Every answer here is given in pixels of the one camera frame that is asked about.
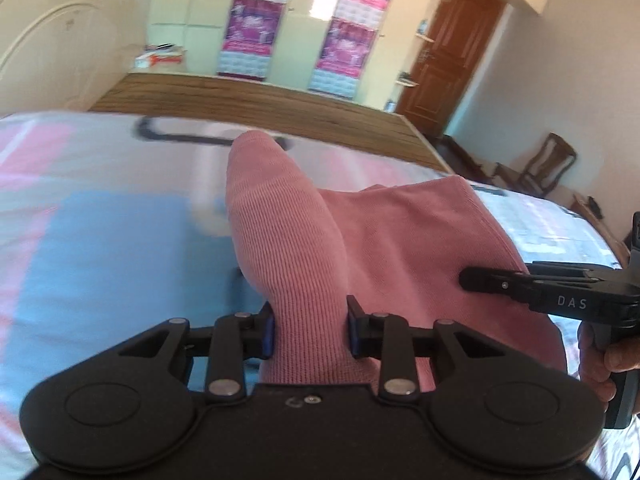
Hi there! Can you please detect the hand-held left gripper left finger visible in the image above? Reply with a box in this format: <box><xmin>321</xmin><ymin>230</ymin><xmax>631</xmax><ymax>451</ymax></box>
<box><xmin>117</xmin><ymin>302</ymin><xmax>277</xmax><ymax>403</ymax></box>

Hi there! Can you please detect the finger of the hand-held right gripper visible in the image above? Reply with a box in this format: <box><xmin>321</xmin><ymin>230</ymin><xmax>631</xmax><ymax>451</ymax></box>
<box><xmin>459</xmin><ymin>266</ymin><xmax>538</xmax><ymax>311</ymax></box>

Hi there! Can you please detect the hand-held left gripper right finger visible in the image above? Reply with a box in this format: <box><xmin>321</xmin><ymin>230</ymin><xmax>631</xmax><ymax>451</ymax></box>
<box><xmin>346</xmin><ymin>295</ymin><xmax>506</xmax><ymax>403</ymax></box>

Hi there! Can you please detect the pink knit shirt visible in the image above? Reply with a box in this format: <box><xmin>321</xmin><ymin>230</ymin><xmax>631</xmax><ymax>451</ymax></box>
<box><xmin>225</xmin><ymin>130</ymin><xmax>568</xmax><ymax>396</ymax></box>

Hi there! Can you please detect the person's right hand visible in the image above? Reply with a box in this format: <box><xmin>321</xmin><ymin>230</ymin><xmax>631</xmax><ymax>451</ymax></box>
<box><xmin>577</xmin><ymin>324</ymin><xmax>640</xmax><ymax>417</ymax></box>

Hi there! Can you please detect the brown wooden chair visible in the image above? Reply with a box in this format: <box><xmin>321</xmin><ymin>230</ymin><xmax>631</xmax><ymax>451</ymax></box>
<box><xmin>492</xmin><ymin>132</ymin><xmax>577</xmax><ymax>199</ymax></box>

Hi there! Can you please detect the pink and blue patterned bedsheet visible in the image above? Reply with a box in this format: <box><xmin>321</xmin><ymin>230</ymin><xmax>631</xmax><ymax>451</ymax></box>
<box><xmin>0</xmin><ymin>110</ymin><xmax>640</xmax><ymax>480</ymax></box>

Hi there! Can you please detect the brown wooden door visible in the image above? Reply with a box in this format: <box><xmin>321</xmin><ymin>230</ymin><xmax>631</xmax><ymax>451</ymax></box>
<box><xmin>394</xmin><ymin>0</ymin><xmax>507</xmax><ymax>140</ymax></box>

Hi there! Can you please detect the white corner shelf unit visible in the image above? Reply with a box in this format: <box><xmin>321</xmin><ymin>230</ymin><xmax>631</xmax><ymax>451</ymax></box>
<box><xmin>385</xmin><ymin>0</ymin><xmax>454</xmax><ymax>111</ymax></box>

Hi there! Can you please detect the white and orange box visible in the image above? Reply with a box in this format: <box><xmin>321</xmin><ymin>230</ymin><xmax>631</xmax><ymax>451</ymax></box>
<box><xmin>132</xmin><ymin>42</ymin><xmax>187</xmax><ymax>69</ymax></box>

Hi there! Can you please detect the cream wardrobe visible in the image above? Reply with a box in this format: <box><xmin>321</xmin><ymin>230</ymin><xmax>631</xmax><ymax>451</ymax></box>
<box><xmin>145</xmin><ymin>0</ymin><xmax>451</xmax><ymax>111</ymax></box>

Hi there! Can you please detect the cream arched headboard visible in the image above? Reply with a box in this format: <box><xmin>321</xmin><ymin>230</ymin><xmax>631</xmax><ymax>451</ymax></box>
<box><xmin>0</xmin><ymin>0</ymin><xmax>151</xmax><ymax>117</ymax></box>

